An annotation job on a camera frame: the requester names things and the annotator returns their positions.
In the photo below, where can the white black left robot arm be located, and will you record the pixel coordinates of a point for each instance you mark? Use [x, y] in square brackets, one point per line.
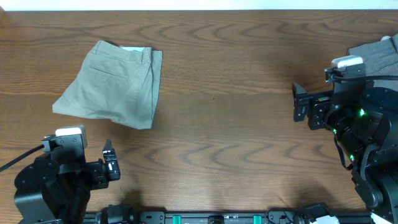
[56, 187]

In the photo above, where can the khaki green shorts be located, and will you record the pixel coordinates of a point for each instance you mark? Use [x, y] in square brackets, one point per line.
[117, 83]

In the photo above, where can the grey shorts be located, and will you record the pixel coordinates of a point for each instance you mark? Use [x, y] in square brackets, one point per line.
[380, 58]

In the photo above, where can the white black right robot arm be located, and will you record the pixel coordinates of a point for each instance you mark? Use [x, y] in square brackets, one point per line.
[363, 120]

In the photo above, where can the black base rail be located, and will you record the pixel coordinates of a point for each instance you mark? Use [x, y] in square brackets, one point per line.
[318, 213]

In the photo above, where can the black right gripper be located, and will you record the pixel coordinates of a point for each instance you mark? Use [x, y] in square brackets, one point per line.
[319, 104]

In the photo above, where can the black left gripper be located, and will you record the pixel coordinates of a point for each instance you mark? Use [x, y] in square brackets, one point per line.
[99, 173]

